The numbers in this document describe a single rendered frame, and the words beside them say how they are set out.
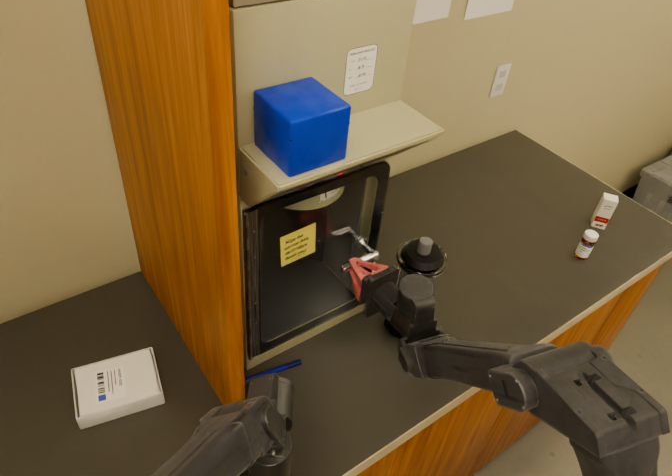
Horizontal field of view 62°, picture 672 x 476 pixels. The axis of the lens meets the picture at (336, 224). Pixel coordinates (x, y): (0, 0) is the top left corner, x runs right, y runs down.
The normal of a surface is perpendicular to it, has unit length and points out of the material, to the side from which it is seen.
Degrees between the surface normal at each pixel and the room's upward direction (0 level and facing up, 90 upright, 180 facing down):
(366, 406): 0
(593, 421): 16
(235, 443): 56
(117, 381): 0
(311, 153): 90
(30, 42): 90
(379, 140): 0
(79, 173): 90
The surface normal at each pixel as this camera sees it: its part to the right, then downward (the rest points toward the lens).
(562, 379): -0.09, -0.88
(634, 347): 0.08, -0.76
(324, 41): 0.59, 0.56
